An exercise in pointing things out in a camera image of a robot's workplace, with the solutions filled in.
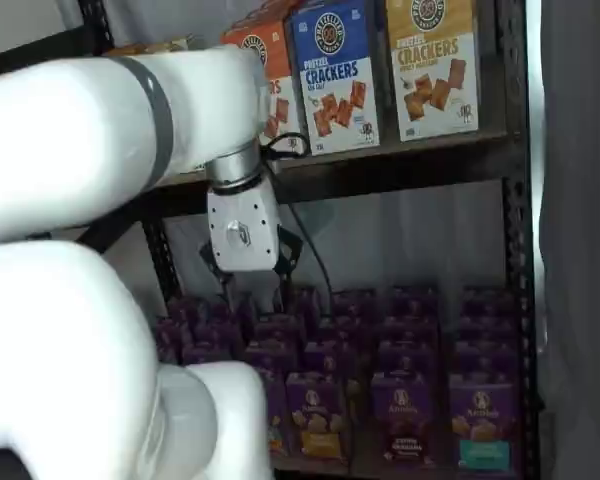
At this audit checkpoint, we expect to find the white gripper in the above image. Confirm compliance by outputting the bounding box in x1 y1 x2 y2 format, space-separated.
198 175 305 315

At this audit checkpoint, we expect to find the purple Annie's box brown label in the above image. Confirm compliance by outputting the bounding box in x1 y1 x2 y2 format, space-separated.
369 370 444 467
382 313 440 346
377 341 442 376
387 285 439 319

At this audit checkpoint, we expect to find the purple Annie's box green label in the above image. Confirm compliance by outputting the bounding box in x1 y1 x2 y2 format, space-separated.
253 319 307 346
262 369 289 459
243 341 302 376
285 287 331 324

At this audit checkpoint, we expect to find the purple Annie's box pink label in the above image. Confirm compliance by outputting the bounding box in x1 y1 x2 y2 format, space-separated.
154 319 187 364
181 343 232 367
192 319 244 349

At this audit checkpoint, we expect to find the purple Annie's box orange label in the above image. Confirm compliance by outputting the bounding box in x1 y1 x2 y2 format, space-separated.
312 315 364 346
330 289 379 321
284 370 352 464
302 341 357 376

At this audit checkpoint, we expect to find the orange pretzel crackers box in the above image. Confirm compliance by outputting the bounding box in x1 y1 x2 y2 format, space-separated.
219 19 309 147

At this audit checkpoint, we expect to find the blue pretzel crackers box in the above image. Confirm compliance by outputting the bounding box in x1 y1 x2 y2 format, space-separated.
284 0 382 157

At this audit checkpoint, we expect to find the purple Annie's box teal label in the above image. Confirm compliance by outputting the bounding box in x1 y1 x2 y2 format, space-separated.
454 341 519 381
458 313 519 346
448 373 521 474
462 285 518 319

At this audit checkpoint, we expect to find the yellow pretzel crackers box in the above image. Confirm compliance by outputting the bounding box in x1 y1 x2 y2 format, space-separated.
385 0 482 143

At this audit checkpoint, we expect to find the white board panel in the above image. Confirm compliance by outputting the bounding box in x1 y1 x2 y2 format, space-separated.
0 0 87 57

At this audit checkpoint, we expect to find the pale fabric curtain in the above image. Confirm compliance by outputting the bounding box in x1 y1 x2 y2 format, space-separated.
527 0 600 480

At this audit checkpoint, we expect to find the black cable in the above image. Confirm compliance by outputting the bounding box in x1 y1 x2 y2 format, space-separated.
263 131 334 319

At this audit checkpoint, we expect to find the black metal shelf rack frame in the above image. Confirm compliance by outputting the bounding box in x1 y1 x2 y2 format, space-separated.
77 0 539 480

